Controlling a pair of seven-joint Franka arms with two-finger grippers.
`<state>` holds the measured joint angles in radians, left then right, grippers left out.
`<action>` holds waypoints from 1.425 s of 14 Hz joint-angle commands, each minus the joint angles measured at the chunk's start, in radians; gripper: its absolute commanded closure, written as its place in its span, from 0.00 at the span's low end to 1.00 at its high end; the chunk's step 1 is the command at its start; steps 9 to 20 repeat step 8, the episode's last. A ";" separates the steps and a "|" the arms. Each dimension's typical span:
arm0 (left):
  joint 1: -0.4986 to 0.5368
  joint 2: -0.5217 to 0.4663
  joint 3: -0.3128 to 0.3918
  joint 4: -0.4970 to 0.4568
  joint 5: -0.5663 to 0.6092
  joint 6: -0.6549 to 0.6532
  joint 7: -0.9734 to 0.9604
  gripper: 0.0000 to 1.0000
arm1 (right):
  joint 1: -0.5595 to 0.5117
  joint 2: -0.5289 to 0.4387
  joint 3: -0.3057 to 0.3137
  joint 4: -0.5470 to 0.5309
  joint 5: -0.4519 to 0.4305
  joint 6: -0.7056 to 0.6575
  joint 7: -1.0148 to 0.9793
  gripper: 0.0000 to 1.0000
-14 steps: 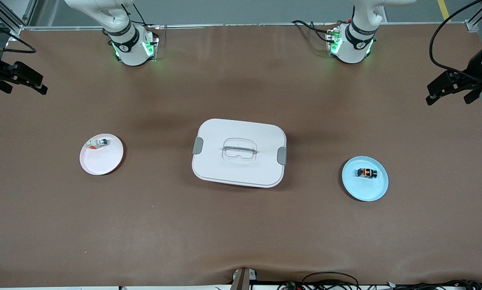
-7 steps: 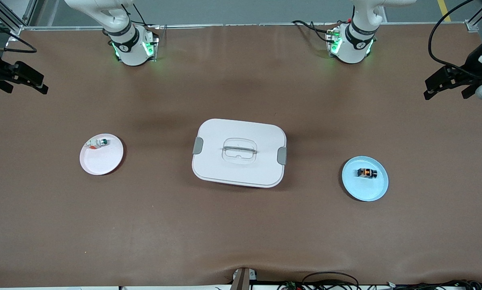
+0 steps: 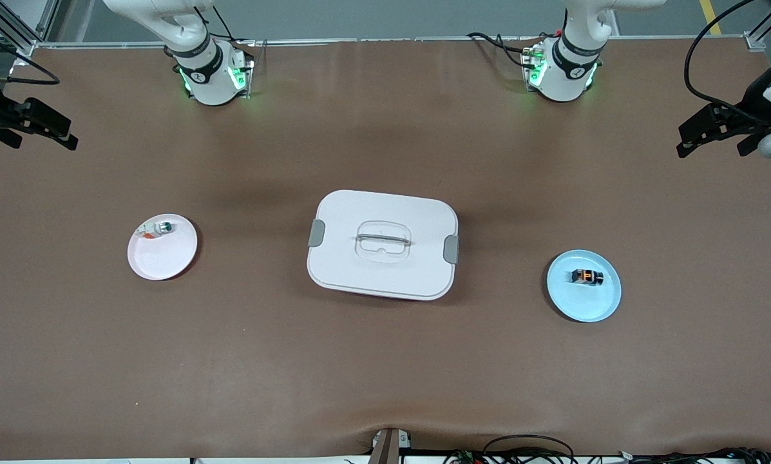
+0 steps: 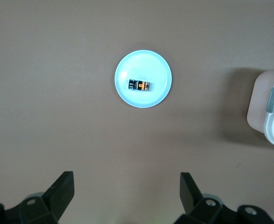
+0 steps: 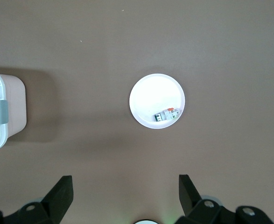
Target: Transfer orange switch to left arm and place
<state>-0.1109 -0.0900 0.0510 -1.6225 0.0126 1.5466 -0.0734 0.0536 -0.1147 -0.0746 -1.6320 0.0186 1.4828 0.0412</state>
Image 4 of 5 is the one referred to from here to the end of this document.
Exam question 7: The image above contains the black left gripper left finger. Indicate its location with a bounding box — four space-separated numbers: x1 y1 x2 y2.
0 171 75 224

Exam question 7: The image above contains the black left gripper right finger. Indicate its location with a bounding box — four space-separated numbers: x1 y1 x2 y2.
175 172 274 224

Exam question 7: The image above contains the light blue round plate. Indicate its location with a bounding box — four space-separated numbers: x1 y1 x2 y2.
114 49 173 109

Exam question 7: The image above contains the orange push button switch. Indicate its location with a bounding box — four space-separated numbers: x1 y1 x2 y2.
128 79 152 92

